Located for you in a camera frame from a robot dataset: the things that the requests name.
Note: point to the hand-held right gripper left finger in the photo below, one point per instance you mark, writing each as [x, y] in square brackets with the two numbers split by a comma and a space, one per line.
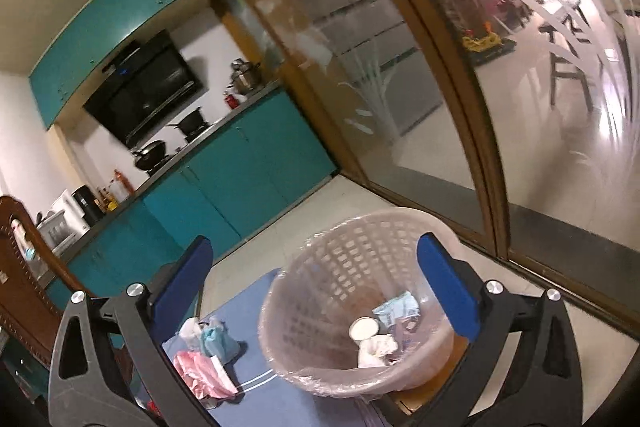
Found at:
[182, 287]

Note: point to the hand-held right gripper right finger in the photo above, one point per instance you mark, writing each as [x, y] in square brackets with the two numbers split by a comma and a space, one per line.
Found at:
[450, 292]

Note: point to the light blue plastic packet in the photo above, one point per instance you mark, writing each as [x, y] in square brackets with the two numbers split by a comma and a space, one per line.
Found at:
[395, 307]

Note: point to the white and blue paper cup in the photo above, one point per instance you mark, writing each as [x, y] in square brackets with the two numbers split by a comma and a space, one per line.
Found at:
[363, 329]

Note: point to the white tissue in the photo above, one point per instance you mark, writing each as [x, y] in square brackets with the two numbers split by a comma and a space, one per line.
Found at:
[375, 349]

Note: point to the white plastic basket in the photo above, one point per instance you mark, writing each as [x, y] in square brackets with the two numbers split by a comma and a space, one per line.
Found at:
[325, 267]

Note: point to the white plastic wrapper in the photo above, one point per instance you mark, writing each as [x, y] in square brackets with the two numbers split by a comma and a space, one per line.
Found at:
[188, 328]

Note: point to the pink and white striped wrapper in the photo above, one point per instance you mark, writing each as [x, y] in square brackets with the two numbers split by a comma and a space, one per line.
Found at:
[200, 372]

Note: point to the teal kitchen base cabinet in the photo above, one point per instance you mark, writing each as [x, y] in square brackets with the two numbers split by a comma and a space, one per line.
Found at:
[225, 197]

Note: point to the orange sauce bottle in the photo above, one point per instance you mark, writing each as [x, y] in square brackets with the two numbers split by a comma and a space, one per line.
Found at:
[119, 184]

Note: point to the black electric kettle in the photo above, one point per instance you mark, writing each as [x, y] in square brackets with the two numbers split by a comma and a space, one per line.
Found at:
[87, 204]

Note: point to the black wok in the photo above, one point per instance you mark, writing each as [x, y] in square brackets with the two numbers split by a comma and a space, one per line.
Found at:
[149, 155]

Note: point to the white microwave oven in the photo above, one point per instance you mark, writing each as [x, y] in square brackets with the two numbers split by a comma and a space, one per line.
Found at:
[60, 224]

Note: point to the striped blue towel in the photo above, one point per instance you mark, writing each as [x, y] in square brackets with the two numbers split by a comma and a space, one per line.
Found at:
[260, 402]

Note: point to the carved wooden chair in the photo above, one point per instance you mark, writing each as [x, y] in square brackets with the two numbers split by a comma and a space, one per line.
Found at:
[30, 302]

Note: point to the black cooking pot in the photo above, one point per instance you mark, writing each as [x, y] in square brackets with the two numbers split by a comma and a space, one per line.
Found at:
[189, 122]

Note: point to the wood framed glass door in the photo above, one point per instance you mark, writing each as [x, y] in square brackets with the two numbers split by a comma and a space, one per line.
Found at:
[550, 157]
[310, 57]

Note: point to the red canister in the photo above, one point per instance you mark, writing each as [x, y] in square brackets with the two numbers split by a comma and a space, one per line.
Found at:
[229, 101]

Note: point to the black range hood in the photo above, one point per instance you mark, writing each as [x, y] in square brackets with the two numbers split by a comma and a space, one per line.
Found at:
[145, 92]

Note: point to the steel stock pot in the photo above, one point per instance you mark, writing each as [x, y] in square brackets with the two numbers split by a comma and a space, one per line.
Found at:
[246, 78]

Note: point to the dark wooden stool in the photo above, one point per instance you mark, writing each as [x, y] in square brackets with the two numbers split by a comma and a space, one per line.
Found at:
[567, 72]

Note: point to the yellow toy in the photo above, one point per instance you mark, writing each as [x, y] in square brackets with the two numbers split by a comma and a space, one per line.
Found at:
[485, 41]

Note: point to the teal wall cabinet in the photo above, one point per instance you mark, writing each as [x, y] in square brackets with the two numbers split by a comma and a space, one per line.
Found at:
[115, 17]

